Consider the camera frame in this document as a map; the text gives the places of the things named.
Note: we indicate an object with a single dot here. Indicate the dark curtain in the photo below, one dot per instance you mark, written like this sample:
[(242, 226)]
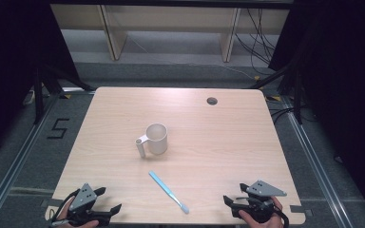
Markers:
[(9, 63), (345, 79)]

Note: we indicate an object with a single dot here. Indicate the black tape numeral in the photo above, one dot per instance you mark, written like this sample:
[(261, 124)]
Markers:
[(58, 128)]

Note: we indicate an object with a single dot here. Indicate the light wooden shelf unit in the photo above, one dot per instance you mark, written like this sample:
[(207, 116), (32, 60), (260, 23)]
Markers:
[(171, 22)]

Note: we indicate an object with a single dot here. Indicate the person's left hand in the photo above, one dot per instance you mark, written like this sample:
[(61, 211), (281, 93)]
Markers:
[(64, 211)]

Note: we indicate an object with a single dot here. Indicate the aluminium floor rail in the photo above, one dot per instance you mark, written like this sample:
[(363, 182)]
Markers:
[(15, 161), (316, 171)]

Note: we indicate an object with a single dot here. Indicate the white cup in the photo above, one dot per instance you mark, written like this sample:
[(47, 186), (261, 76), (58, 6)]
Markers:
[(157, 139)]

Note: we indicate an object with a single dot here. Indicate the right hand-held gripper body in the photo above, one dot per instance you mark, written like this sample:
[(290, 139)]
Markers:
[(259, 202)]

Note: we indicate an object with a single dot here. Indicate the light blue toothbrush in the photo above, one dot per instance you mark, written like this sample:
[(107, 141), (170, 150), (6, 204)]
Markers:
[(166, 189)]

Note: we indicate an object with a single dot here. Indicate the black metal stand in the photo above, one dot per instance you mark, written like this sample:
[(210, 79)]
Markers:
[(39, 95), (297, 95)]

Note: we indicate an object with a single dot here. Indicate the person's right hand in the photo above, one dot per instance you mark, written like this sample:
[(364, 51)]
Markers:
[(278, 215)]

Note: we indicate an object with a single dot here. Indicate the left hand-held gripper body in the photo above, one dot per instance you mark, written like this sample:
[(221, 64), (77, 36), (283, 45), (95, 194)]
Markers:
[(83, 198)]

